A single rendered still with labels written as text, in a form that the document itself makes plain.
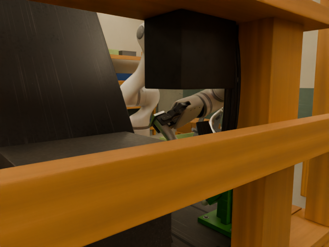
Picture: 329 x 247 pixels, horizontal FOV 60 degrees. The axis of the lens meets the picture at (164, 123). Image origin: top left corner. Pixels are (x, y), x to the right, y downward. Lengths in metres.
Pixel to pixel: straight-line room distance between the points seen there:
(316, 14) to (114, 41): 6.95
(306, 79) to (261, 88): 7.32
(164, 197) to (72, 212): 0.13
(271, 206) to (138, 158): 0.46
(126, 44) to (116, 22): 0.58
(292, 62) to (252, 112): 0.15
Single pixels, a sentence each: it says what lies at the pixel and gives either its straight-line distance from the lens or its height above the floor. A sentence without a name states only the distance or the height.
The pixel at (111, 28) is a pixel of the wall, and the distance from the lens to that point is 7.55.
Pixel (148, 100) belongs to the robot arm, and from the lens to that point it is 1.53.
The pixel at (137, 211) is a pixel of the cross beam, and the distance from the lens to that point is 0.37.
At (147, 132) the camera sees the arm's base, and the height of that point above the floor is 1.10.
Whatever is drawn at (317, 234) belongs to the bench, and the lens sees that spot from 1.11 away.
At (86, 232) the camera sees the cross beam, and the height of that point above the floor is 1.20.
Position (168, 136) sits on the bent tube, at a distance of 0.83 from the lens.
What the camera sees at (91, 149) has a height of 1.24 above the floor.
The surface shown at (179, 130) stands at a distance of 7.19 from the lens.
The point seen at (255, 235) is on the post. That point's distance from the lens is 0.76.
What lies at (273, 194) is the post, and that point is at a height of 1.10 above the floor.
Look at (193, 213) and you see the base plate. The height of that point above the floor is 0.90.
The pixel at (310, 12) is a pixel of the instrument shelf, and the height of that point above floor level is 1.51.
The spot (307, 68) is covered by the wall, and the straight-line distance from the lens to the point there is 7.99.
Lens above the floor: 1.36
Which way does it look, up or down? 8 degrees down
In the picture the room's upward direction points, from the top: straight up
